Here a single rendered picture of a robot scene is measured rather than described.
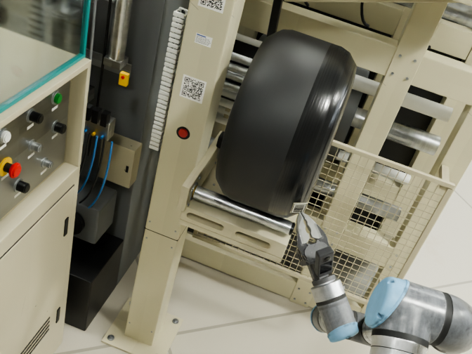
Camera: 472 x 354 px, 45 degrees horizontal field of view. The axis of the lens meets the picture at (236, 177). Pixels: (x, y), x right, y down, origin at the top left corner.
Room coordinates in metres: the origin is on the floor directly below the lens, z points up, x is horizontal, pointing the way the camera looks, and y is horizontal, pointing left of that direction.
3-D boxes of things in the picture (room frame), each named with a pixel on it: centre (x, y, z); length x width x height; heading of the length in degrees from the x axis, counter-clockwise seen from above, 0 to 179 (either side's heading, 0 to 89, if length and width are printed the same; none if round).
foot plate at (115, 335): (1.63, 0.19, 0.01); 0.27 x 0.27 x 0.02; 83
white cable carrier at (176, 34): (1.61, 0.28, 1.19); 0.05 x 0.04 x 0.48; 173
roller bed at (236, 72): (2.02, 0.11, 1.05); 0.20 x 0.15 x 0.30; 83
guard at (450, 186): (1.91, -0.33, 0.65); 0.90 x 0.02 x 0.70; 83
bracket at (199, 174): (1.64, 0.11, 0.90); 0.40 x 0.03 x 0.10; 173
